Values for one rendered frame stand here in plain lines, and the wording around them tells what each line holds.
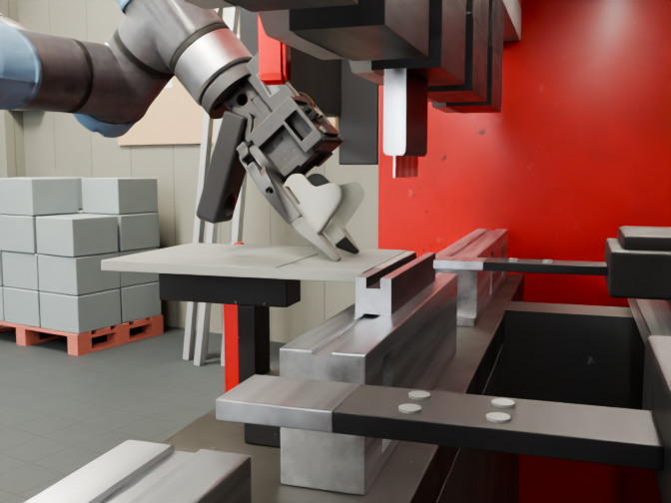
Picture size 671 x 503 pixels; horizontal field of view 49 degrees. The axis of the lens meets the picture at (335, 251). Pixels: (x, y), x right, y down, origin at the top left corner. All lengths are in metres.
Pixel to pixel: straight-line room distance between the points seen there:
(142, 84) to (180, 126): 4.28
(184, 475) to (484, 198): 1.31
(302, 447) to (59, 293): 4.24
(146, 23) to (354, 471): 0.50
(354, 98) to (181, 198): 3.08
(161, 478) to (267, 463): 0.26
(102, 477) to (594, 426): 0.18
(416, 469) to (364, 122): 1.69
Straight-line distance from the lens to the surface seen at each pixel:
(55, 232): 4.66
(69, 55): 0.78
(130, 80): 0.82
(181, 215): 5.14
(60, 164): 6.02
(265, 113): 0.75
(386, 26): 0.48
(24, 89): 0.75
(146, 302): 4.98
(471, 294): 1.04
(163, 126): 5.20
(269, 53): 0.59
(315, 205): 0.71
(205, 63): 0.76
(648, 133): 1.55
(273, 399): 0.27
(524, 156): 1.55
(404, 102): 0.67
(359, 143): 2.17
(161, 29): 0.79
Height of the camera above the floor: 1.09
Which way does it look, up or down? 6 degrees down
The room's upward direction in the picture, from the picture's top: straight up
